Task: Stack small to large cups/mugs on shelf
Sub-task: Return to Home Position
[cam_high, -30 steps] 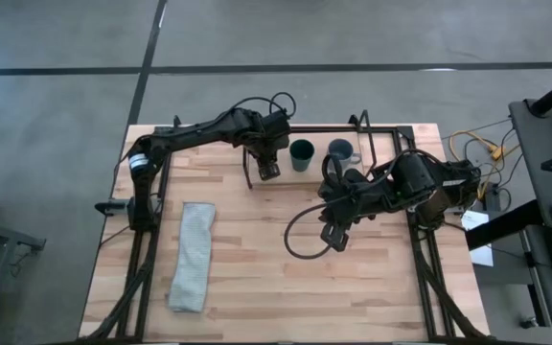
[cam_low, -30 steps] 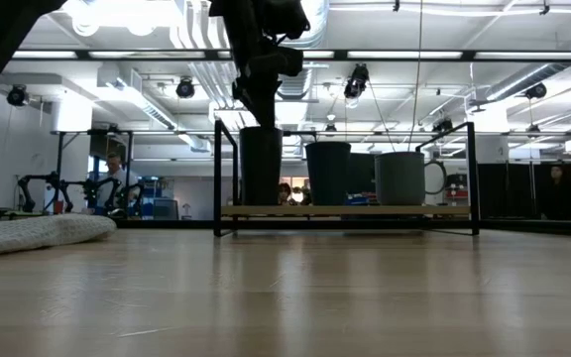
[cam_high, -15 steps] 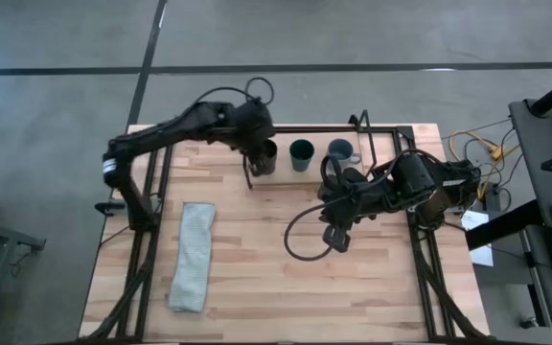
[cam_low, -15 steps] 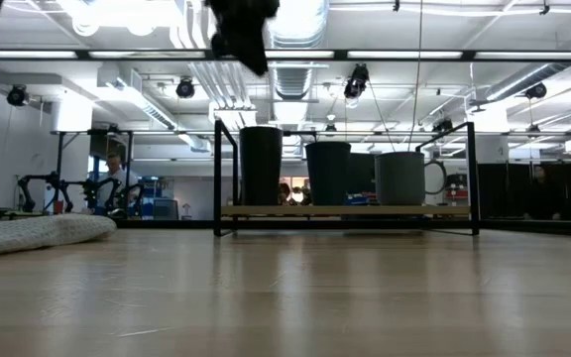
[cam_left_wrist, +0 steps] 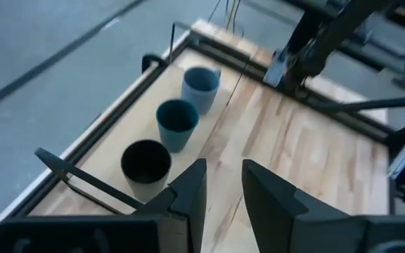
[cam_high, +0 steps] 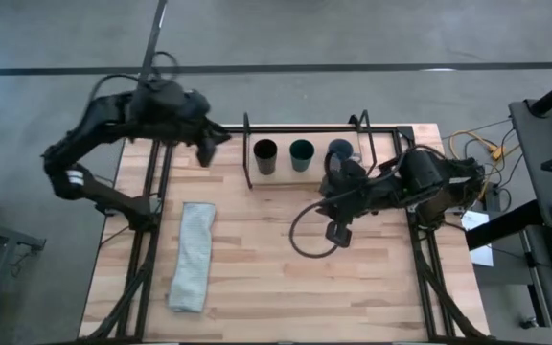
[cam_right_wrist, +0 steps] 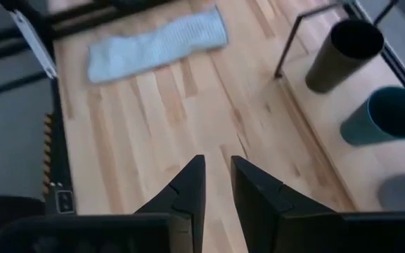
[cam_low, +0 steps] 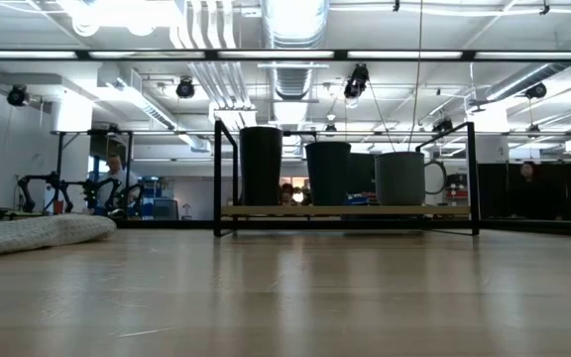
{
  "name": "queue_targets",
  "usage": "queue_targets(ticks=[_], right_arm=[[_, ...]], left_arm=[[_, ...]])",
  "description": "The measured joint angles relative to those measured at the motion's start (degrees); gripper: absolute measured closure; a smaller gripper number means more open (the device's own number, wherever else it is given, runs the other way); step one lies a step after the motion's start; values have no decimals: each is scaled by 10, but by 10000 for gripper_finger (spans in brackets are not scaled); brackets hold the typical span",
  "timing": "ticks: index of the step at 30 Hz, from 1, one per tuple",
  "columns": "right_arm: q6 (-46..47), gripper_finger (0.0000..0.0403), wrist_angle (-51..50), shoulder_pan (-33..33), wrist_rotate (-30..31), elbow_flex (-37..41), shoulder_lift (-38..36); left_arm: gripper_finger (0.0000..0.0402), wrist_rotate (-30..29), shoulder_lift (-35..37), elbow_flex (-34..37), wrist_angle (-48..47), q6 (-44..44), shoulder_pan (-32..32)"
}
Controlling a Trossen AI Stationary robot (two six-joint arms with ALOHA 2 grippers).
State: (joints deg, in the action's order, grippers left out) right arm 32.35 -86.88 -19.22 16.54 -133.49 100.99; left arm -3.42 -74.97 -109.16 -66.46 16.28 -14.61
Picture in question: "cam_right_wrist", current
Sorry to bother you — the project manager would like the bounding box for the light grey folded towel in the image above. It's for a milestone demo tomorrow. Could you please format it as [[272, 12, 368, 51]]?
[[87, 6, 229, 85]]

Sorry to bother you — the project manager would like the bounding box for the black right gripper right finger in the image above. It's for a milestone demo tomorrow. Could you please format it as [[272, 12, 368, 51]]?
[[230, 155, 344, 253]]

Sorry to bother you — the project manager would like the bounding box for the dark green cup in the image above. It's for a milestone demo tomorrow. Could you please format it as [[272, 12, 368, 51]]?
[[340, 86, 405, 147]]

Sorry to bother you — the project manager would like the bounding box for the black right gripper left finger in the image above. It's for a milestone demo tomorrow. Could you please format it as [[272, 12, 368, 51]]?
[[134, 154, 207, 253]]

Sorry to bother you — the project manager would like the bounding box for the white flat bar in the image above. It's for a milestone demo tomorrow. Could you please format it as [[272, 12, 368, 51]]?
[[11, 9, 58, 79]]

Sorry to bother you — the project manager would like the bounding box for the tall olive tumbler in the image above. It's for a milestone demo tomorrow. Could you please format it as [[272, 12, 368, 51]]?
[[304, 18, 385, 94]]

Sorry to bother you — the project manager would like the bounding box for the grey mug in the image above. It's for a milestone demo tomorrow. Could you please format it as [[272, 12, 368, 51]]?
[[378, 171, 405, 212]]

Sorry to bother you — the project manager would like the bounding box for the black wire shelf wooden board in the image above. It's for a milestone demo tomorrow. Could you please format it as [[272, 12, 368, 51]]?
[[274, 0, 405, 212]]

